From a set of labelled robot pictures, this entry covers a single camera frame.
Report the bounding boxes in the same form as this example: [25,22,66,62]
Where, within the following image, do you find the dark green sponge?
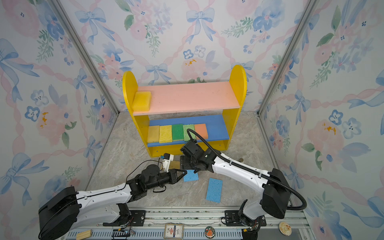
[172,124,184,142]

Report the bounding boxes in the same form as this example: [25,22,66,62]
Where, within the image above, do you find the orange pink sponge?
[195,124,209,140]

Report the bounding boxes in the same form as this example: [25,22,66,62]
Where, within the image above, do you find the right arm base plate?
[221,210,267,228]

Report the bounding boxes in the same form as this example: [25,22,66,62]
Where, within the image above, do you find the light green sponge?
[183,124,196,142]

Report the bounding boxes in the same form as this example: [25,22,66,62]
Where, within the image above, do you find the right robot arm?
[181,141,291,226]

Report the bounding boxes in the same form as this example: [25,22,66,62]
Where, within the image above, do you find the round beige disc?
[279,222,292,237]

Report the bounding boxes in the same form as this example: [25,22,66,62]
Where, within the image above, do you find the round dark badge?
[204,226,216,239]

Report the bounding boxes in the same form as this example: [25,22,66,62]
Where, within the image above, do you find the bright yellow sponge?
[159,125,173,144]

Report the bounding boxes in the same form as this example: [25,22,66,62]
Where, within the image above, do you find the pale yellow sponge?
[147,126,160,144]
[169,161,181,170]

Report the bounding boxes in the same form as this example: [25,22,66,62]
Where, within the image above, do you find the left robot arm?
[38,165,187,240]

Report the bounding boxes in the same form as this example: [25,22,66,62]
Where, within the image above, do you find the yellow shelf pink blue boards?
[123,65,247,158]

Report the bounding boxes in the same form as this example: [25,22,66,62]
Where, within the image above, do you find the blue sponge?
[184,170,199,182]
[206,178,223,203]

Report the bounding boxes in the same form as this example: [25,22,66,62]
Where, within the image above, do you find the square printed card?
[164,223,184,240]

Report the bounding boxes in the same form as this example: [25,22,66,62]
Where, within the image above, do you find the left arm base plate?
[103,209,147,227]

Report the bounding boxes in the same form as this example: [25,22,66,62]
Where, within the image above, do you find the wooden block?
[76,230,92,240]

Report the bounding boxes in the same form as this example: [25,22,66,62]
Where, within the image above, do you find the aluminium rail base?
[59,207,315,240]

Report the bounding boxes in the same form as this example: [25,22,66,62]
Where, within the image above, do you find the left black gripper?
[146,169,188,192]

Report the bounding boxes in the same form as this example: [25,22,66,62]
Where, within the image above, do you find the black corrugated cable right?
[186,128,308,211]

